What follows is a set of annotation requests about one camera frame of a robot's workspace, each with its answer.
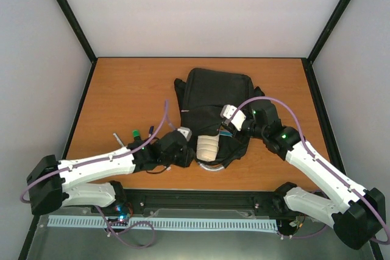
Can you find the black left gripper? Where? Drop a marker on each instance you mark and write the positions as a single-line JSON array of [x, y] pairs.
[[187, 159]]

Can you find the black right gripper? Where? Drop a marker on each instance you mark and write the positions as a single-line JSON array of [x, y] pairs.
[[236, 134]]

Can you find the beige fabric pencil case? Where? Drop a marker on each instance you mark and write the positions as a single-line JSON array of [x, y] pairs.
[[207, 148]]

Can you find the black student backpack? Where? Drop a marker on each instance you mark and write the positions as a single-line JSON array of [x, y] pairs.
[[201, 99]]

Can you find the dog picture book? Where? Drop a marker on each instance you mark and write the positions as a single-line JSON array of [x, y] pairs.
[[226, 133]]

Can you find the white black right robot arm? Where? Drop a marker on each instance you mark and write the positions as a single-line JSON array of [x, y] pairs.
[[355, 213]]

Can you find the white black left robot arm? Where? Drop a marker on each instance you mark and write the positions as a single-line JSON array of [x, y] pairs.
[[59, 183]]

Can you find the blue cap white marker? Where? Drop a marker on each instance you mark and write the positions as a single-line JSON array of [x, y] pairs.
[[151, 131]]

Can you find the green cap black highlighter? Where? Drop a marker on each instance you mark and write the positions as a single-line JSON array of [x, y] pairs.
[[136, 136]]

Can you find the silver grey pen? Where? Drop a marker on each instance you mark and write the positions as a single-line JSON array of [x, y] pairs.
[[118, 140]]

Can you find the small green lit circuit board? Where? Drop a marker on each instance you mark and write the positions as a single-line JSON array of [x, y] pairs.
[[125, 214]]

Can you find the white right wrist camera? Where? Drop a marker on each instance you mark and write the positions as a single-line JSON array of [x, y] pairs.
[[231, 115]]

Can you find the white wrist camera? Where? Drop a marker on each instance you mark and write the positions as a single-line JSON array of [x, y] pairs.
[[186, 132], [231, 115]]

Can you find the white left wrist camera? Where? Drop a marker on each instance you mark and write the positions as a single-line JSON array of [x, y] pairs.
[[186, 132]]

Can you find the light blue cable duct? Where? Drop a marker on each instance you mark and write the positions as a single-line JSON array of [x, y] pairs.
[[165, 224]]

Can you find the black right frame post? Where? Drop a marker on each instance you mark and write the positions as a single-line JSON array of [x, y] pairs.
[[327, 30]]

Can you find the black frame post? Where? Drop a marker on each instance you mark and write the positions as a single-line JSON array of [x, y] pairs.
[[327, 30], [78, 31]]

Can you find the black left frame post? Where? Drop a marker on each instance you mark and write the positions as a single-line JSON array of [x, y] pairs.
[[78, 31]]

